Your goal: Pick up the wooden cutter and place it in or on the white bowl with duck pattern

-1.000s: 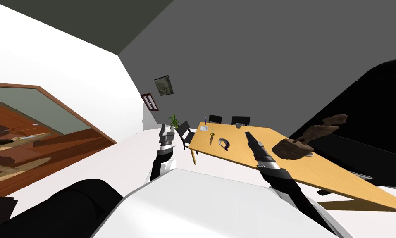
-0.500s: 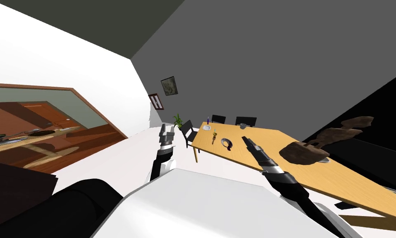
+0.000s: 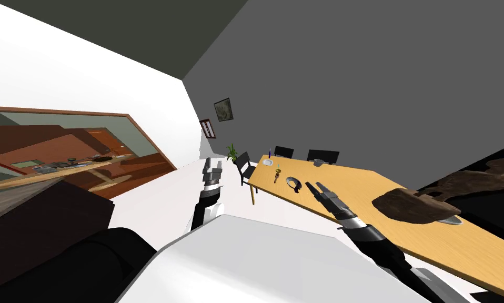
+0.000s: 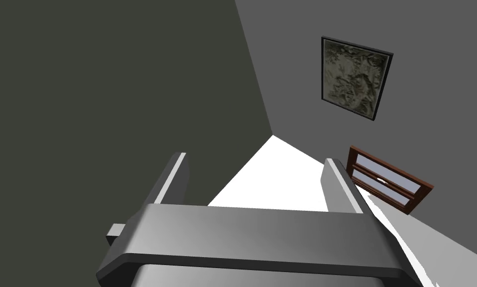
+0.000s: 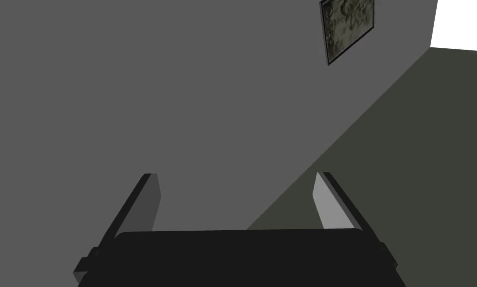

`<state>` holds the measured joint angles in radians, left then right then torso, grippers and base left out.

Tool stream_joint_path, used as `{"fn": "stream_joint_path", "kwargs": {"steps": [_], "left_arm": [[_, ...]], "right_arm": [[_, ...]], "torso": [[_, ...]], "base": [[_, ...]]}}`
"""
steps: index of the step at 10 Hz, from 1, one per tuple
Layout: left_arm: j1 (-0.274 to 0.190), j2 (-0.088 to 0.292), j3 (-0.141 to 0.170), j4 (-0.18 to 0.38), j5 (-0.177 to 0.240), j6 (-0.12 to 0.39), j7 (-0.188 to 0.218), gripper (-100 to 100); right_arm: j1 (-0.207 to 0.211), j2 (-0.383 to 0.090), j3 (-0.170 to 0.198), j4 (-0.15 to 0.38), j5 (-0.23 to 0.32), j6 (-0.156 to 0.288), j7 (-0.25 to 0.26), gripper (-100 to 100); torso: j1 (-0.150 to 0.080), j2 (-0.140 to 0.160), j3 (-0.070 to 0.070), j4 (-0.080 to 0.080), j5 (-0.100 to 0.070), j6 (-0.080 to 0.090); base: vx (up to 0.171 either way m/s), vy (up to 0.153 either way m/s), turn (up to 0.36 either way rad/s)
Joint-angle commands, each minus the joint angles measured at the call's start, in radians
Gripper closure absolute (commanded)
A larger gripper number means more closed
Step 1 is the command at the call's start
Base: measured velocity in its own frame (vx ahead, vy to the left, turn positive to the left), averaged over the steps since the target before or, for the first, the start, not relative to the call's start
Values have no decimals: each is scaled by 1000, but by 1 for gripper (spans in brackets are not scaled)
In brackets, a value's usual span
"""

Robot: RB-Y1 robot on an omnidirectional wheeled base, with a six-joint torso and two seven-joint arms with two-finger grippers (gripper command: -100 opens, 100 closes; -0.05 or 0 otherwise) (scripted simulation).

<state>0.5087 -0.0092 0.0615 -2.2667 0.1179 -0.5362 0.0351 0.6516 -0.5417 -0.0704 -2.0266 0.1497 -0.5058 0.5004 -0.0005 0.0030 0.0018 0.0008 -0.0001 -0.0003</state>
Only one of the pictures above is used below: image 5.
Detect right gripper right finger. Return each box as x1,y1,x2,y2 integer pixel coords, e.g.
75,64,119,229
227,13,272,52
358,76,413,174
312,171,378,240

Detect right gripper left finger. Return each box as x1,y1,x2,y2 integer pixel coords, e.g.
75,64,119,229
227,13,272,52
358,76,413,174
101,173,162,245

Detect dark framed wall picture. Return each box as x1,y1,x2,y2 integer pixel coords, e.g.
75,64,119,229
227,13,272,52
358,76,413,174
319,0,375,66

